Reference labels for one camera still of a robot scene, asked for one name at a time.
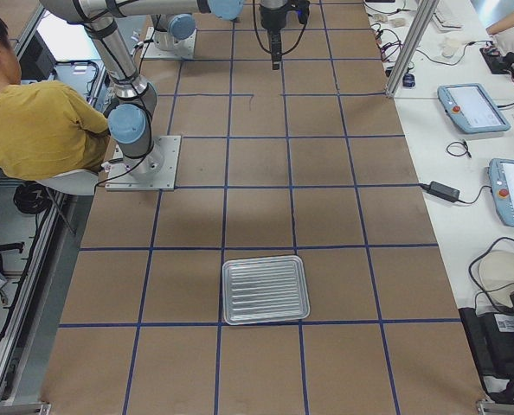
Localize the blue teach pendant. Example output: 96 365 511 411
437 83 511 134
487 158 514 227

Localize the black box with label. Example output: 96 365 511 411
459 307 514 405

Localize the black power brick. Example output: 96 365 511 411
419 181 460 203

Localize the silver metal tray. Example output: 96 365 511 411
222 255 311 325

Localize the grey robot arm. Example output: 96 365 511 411
42 1 243 179
151 1 310 70

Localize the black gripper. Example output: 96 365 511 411
260 0 310 70

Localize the aluminium frame post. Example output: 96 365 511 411
385 0 439 98

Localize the person in yellow shirt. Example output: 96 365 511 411
0 18 110 181

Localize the blue teach pendant near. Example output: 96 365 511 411
487 158 514 227

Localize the blue teach pendant far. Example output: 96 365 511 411
437 83 511 134

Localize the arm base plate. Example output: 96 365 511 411
142 26 197 61
104 136 182 191

